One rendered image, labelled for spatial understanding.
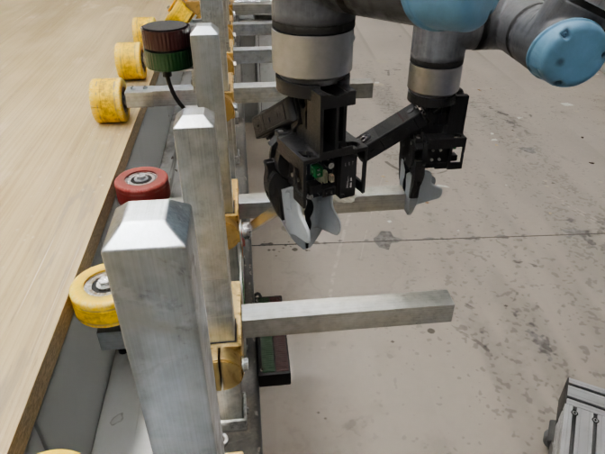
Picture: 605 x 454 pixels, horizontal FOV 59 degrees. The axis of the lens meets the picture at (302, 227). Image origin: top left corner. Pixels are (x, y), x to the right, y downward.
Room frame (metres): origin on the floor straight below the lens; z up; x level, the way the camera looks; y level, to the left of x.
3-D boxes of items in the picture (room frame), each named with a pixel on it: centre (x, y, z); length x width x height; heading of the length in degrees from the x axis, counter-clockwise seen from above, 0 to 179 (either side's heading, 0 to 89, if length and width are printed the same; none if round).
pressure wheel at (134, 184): (0.72, 0.25, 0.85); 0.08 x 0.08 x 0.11
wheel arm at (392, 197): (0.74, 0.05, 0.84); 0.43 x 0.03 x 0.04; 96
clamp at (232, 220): (0.71, 0.13, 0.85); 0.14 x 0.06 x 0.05; 6
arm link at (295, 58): (0.51, -0.01, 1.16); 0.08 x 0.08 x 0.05
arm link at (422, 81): (0.77, -0.19, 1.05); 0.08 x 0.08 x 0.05
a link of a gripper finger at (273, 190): (0.51, 0.02, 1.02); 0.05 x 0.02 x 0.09; 116
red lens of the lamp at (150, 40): (0.69, 0.17, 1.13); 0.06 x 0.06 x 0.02
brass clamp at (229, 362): (0.47, 0.10, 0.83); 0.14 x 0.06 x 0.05; 6
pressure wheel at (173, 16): (1.71, 0.38, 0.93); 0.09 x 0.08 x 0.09; 96
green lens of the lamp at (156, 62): (0.69, 0.17, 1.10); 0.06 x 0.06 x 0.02
